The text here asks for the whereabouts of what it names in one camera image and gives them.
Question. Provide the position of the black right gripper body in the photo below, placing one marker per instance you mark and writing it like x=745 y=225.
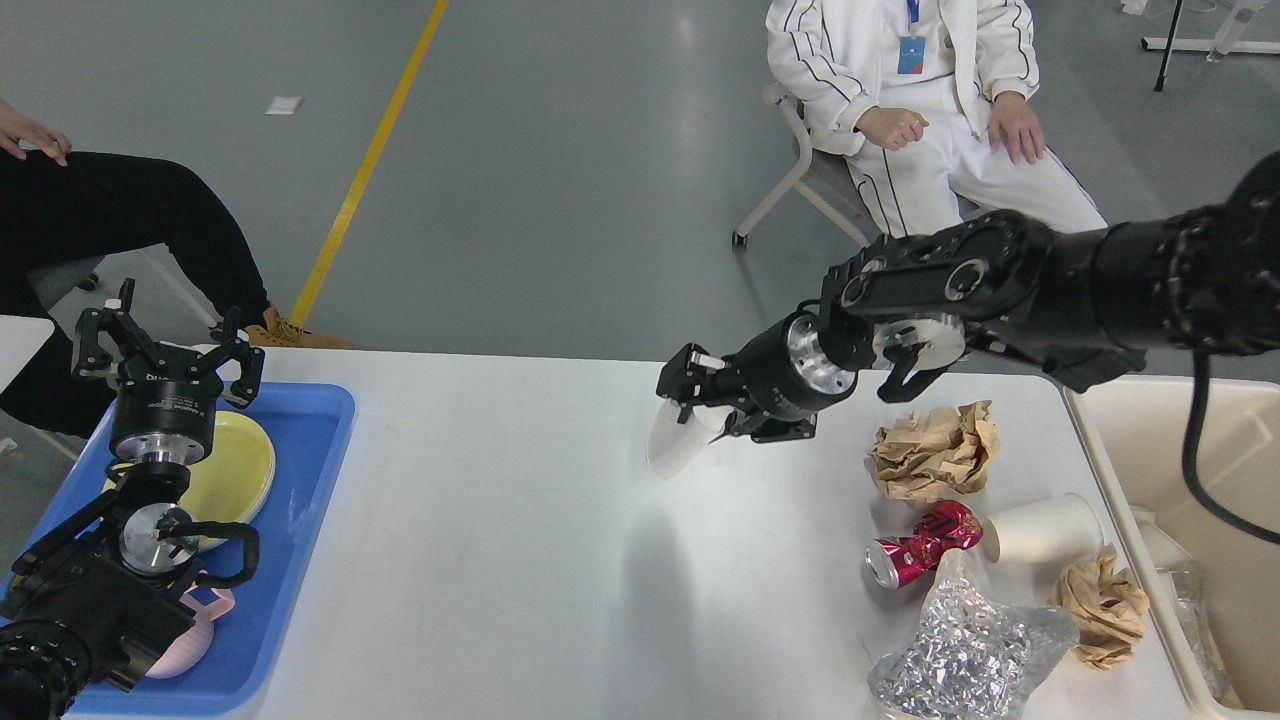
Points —
x=787 y=373

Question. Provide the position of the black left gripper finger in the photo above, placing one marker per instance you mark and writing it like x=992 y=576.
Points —
x=230 y=348
x=107 y=337

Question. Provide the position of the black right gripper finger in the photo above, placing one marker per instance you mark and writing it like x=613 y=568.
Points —
x=696 y=378
x=762 y=429

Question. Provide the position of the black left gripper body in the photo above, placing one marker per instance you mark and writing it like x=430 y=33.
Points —
x=163 y=419

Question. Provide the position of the white paper cup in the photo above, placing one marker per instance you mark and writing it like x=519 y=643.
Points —
x=680 y=433

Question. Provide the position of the yellow round plastic plate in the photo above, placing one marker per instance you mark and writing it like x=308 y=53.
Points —
x=138 y=545

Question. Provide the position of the crushed red soda can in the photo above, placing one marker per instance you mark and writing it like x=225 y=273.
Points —
x=898 y=561

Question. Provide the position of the pink ribbed mug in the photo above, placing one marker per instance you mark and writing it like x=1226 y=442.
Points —
x=208 y=606

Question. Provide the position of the silver foil bag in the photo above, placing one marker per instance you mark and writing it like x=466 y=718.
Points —
x=971 y=657

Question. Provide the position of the silver foil pouch with paper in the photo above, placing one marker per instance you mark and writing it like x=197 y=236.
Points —
x=1181 y=579

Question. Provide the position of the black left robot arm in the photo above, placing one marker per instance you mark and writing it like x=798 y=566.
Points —
x=97 y=599

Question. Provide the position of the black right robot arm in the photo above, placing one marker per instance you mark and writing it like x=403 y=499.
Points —
x=1082 y=308

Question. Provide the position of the white wheeled chair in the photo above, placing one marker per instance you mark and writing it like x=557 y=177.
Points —
x=820 y=178

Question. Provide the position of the person in white tracksuit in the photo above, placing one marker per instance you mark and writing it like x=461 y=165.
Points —
x=928 y=104

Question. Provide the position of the white paper cup lying sideways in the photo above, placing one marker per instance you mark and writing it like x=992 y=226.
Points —
x=1059 y=529

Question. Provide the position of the beige plastic bin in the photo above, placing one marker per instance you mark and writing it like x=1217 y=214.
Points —
x=1134 y=429

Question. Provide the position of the small crumpled brown paper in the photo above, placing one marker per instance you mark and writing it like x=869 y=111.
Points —
x=1108 y=607

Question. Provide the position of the white stand base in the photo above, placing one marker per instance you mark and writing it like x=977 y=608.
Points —
x=1228 y=39

